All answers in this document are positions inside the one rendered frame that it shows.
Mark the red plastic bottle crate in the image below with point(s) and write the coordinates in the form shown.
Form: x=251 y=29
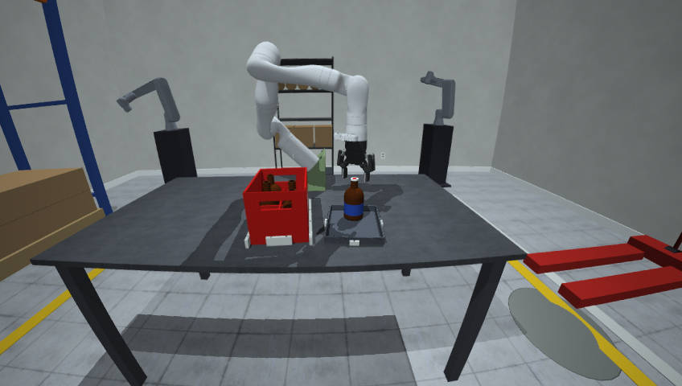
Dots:
x=273 y=220

